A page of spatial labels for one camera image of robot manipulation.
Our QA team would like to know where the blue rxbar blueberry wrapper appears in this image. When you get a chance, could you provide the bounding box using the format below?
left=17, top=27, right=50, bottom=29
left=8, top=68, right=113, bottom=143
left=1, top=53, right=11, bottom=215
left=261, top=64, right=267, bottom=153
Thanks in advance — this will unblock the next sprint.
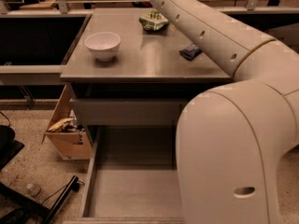
left=179, top=44, right=202, bottom=61

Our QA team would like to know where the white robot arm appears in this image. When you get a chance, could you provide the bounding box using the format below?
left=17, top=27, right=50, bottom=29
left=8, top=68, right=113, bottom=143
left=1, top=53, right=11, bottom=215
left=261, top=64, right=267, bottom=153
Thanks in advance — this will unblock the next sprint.
left=150, top=0, right=299, bottom=224

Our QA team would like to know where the grey drawer cabinet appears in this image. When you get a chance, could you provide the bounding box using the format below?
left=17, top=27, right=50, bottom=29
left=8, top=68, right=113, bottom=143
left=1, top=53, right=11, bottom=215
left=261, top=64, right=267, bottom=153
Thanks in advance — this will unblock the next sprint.
left=61, top=8, right=230, bottom=224

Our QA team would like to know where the closed grey top drawer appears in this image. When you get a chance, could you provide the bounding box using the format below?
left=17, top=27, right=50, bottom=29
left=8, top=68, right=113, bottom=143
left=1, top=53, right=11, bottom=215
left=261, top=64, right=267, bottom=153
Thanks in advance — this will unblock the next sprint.
left=70, top=99, right=187, bottom=126

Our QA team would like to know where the open grey middle drawer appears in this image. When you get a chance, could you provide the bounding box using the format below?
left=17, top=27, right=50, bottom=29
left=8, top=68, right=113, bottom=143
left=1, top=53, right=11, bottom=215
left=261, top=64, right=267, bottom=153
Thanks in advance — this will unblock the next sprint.
left=64, top=126, right=184, bottom=224

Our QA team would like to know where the white ceramic bowl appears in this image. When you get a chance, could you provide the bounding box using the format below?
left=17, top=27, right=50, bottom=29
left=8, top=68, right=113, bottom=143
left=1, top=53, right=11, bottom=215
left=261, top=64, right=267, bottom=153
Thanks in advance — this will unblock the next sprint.
left=84, top=32, right=121, bottom=61

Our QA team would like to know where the crumpled brown paper bag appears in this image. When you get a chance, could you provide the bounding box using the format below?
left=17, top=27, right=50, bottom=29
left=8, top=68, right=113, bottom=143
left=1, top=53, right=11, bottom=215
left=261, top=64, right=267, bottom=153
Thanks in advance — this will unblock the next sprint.
left=48, top=118, right=74, bottom=133

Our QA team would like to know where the wooden crate on floor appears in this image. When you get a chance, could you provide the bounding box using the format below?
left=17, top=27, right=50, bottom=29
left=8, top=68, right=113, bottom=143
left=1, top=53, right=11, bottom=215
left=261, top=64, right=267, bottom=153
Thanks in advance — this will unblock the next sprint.
left=45, top=87, right=92, bottom=160

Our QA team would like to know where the black metal stand left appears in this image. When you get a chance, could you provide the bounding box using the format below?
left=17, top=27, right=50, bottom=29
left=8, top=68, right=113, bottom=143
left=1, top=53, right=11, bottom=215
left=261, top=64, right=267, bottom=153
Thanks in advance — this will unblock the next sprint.
left=0, top=125, right=79, bottom=224

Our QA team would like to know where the black cable on floor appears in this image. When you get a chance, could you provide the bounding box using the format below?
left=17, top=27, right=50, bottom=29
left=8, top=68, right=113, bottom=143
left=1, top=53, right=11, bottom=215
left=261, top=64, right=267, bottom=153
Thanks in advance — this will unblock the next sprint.
left=40, top=180, right=86, bottom=205

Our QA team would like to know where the grey metal railing frame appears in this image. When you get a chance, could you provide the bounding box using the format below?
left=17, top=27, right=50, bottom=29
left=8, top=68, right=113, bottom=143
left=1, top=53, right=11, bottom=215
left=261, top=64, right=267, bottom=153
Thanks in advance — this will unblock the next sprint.
left=1, top=0, right=298, bottom=85

